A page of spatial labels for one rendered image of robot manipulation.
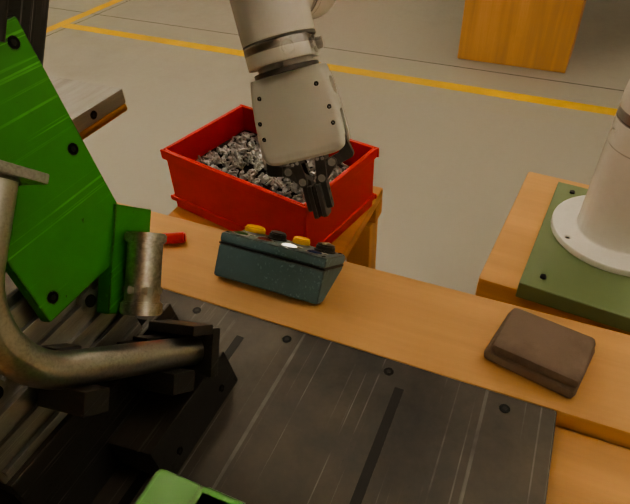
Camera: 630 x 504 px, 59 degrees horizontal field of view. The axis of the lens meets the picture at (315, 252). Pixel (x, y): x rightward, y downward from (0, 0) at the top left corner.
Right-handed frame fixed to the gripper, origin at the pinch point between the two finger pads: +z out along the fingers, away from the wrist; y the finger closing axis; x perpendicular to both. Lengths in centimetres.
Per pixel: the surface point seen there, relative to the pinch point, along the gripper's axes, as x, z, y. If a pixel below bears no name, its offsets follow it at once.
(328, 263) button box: 0.5, 7.9, 0.8
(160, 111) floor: -237, -29, 132
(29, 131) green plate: 25.7, -14.3, 15.1
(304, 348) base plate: 7.8, 15.3, 4.3
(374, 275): -4.8, 12.3, -3.6
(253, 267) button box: 0.1, 6.7, 10.6
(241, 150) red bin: -35.1, -6.2, 20.2
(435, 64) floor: -317, -16, -21
